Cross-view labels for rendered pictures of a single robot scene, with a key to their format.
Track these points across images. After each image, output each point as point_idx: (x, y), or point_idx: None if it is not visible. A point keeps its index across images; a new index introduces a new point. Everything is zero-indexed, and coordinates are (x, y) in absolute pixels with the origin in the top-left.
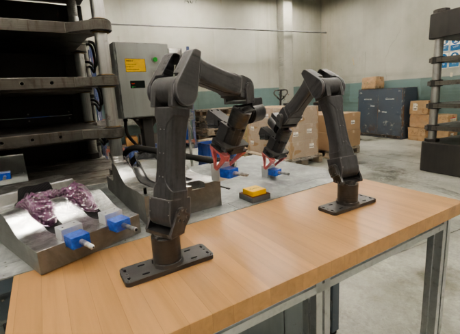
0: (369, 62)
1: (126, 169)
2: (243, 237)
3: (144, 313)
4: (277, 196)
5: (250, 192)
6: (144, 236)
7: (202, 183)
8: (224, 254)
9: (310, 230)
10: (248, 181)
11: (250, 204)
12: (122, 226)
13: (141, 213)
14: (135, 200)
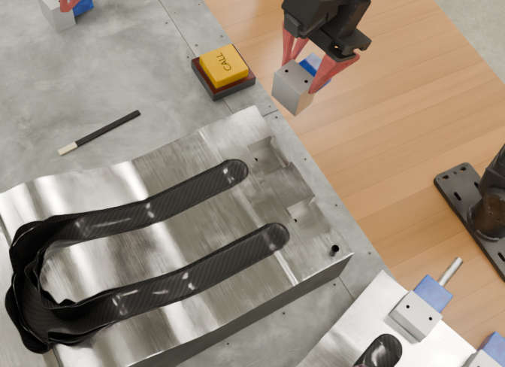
0: None
1: (143, 331)
2: (403, 121)
3: None
4: (221, 37)
5: (240, 74)
6: (390, 272)
7: (263, 140)
8: (454, 151)
9: (385, 36)
10: (89, 65)
11: (261, 89)
12: (443, 286)
13: (313, 286)
14: (290, 294)
